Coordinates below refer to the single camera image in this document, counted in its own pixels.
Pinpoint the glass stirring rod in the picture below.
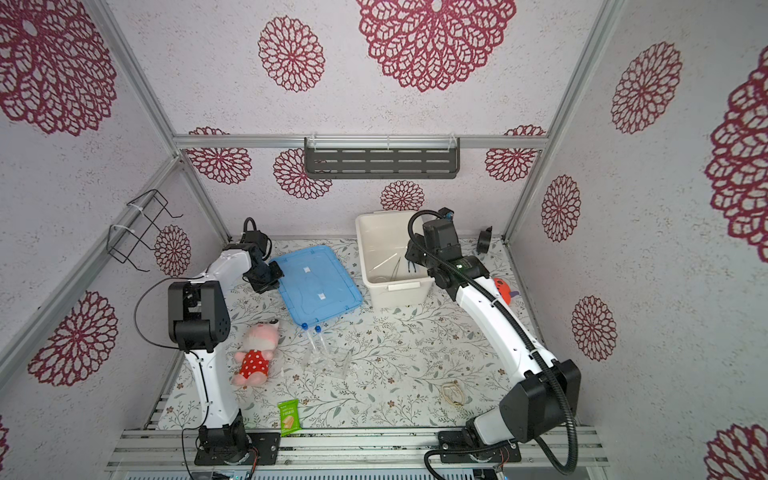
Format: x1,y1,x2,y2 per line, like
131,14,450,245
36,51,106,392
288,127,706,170
371,252,401,275

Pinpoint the blue plastic bin lid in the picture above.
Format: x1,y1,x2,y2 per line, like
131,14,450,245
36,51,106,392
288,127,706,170
275,245,363,327

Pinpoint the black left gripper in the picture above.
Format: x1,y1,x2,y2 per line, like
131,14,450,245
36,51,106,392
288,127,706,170
247,259,284,293

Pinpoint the pink frog plush toy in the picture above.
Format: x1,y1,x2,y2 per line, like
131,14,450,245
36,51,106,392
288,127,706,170
232,319,280,387

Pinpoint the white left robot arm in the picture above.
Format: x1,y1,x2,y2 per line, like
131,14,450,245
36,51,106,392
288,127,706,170
168,242,282,465

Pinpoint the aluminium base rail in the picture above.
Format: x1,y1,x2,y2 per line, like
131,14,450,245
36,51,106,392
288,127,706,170
104,425,613,480

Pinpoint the green snack packet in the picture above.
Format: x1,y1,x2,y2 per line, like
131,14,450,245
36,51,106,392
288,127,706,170
278,399,301,437

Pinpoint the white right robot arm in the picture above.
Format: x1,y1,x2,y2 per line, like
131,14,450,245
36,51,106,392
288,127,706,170
406,235,581,479

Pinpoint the aluminium frame post right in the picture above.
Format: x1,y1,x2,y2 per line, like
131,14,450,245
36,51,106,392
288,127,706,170
503,0,626,247

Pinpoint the white plastic storage bin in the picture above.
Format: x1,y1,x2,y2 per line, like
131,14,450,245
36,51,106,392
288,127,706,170
355,211,434,310

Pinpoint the black wire wall rack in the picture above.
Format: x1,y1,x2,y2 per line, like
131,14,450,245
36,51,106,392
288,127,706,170
104,189,183,273

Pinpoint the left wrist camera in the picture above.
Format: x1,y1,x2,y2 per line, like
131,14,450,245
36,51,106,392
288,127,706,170
240,217,273,261

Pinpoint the grey wall shelf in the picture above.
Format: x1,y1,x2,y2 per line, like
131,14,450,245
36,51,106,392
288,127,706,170
303,136,461,180

